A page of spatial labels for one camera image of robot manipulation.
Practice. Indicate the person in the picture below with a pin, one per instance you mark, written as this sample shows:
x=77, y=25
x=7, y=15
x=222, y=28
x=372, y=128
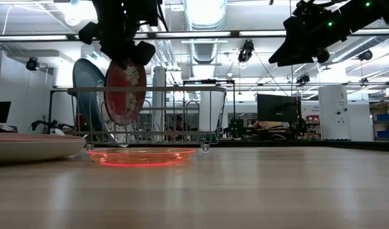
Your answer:
x=178, y=122

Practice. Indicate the white tall pillar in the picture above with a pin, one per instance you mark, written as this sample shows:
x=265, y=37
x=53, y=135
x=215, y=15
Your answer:
x=159, y=79

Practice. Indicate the black ceiling spotlight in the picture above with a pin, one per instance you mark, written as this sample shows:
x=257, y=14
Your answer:
x=31, y=63
x=303, y=79
x=246, y=49
x=365, y=55

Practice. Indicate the white plate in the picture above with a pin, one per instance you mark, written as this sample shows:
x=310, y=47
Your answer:
x=29, y=152

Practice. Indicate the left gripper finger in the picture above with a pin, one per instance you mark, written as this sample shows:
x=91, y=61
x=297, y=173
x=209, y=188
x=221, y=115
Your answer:
x=110, y=54
x=126, y=58

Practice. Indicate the blue storage bin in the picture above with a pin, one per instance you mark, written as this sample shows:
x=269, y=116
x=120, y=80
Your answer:
x=388, y=133
x=388, y=117

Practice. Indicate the black aluminium table frame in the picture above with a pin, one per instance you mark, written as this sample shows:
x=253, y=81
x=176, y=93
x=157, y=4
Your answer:
x=309, y=145

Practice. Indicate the orange transparent plate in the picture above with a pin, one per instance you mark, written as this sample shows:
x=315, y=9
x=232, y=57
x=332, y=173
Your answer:
x=140, y=157

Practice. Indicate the clear plastic utensil holder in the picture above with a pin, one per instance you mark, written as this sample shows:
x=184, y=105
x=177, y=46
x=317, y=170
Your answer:
x=213, y=111

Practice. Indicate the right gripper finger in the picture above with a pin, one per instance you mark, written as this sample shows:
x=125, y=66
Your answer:
x=297, y=61
x=284, y=51

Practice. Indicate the black computer monitor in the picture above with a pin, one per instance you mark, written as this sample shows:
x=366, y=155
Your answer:
x=277, y=108

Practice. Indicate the large blue plate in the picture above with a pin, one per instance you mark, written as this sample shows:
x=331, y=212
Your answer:
x=86, y=79

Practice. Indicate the red black power station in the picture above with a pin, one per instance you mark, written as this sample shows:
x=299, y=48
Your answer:
x=81, y=122

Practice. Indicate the white cabinet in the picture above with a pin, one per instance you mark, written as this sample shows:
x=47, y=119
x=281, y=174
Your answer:
x=334, y=111

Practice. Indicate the red plate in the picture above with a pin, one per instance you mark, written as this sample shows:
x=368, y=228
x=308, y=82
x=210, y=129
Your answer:
x=118, y=98

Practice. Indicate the silver ventilation duct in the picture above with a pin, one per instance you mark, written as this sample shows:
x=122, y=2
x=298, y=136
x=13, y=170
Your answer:
x=205, y=19

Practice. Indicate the black background robot arm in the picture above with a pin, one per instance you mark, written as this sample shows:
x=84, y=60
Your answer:
x=43, y=124

